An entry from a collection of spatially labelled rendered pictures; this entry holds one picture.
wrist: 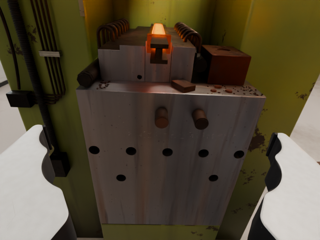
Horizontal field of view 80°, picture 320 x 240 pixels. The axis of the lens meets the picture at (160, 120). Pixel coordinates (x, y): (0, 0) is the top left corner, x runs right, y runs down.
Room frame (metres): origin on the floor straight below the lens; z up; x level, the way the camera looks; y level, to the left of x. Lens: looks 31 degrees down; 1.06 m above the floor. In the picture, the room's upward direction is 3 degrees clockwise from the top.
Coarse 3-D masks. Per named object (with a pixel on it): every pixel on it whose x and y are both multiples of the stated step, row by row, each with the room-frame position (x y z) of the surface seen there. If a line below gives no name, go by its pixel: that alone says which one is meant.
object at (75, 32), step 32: (0, 0) 0.54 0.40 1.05; (64, 0) 0.54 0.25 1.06; (96, 0) 0.66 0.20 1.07; (0, 32) 0.54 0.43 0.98; (32, 32) 0.54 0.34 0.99; (64, 32) 0.54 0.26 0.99; (64, 64) 0.54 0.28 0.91; (64, 96) 0.54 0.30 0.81; (64, 128) 0.54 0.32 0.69; (64, 192) 0.54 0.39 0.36; (96, 224) 0.54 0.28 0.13
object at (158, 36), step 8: (160, 24) 0.72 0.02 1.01; (152, 32) 0.48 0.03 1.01; (160, 32) 0.49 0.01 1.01; (152, 40) 0.34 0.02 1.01; (160, 40) 0.34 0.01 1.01; (168, 40) 0.40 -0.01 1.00; (152, 48) 0.40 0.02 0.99; (160, 48) 0.31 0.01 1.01; (168, 48) 0.31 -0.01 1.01; (152, 56) 0.33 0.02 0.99; (160, 56) 0.31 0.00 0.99
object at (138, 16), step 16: (112, 0) 0.88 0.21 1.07; (128, 0) 0.89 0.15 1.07; (144, 0) 0.89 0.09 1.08; (160, 0) 0.89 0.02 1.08; (176, 0) 0.89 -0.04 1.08; (192, 0) 0.90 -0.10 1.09; (208, 0) 0.90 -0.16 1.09; (128, 16) 0.89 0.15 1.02; (144, 16) 0.89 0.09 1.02; (160, 16) 0.89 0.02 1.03; (176, 16) 0.89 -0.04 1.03; (192, 16) 0.90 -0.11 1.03; (208, 16) 0.90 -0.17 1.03; (208, 32) 0.90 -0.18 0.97
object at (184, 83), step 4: (172, 80) 0.39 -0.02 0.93; (176, 80) 0.39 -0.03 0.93; (180, 80) 0.40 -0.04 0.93; (184, 80) 0.40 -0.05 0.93; (172, 84) 0.39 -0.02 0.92; (176, 84) 0.38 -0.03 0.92; (180, 84) 0.37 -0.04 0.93; (184, 84) 0.37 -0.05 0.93; (188, 84) 0.37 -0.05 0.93; (192, 84) 0.38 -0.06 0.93; (176, 88) 0.38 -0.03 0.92; (180, 88) 0.37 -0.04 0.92; (184, 88) 0.36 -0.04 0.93; (188, 88) 0.36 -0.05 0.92; (192, 88) 0.37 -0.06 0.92; (184, 92) 0.36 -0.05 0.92
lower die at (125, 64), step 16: (128, 32) 0.70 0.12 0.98; (144, 32) 0.63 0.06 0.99; (176, 32) 0.66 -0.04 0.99; (112, 48) 0.42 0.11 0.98; (128, 48) 0.41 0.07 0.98; (144, 48) 0.41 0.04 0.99; (176, 48) 0.41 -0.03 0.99; (192, 48) 0.41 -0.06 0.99; (112, 64) 0.41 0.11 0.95; (128, 64) 0.41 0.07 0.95; (144, 64) 0.41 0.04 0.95; (160, 64) 0.41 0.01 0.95; (176, 64) 0.41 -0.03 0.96; (192, 64) 0.41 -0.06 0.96; (128, 80) 0.41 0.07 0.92; (144, 80) 0.41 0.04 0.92; (160, 80) 0.41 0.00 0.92
